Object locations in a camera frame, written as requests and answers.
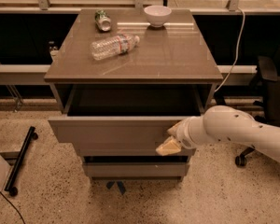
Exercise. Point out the white ceramic bowl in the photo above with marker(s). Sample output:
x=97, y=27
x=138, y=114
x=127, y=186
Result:
x=157, y=16

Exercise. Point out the green soda can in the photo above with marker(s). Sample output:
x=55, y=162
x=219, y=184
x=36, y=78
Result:
x=102, y=20

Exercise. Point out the small bottle behind cabinet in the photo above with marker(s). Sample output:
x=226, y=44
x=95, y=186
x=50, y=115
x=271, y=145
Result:
x=53, y=50

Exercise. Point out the grey bottom drawer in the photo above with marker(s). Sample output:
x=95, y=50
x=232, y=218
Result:
x=104, y=170

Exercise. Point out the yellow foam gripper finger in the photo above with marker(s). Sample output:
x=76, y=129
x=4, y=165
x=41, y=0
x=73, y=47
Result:
x=168, y=147
x=175, y=130

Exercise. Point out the black office chair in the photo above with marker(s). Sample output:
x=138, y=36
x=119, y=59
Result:
x=269, y=79

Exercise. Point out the grey drawer cabinet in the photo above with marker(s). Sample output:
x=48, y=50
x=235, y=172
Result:
x=173, y=54

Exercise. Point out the grey middle drawer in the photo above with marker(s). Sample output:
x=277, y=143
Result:
x=116, y=149

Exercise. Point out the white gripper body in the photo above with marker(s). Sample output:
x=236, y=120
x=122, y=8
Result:
x=181, y=133

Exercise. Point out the grey top drawer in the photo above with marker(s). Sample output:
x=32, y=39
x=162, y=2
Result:
x=124, y=113

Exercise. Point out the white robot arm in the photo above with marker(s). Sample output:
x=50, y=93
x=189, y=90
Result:
x=222, y=123

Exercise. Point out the clear plastic water bottle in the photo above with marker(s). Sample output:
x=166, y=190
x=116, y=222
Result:
x=113, y=46

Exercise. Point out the black wheeled stand leg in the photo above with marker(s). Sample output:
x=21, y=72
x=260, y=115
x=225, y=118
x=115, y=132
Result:
x=10, y=188

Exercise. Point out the grey drawer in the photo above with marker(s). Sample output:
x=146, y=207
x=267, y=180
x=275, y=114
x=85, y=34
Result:
x=124, y=113
x=116, y=149
x=104, y=170

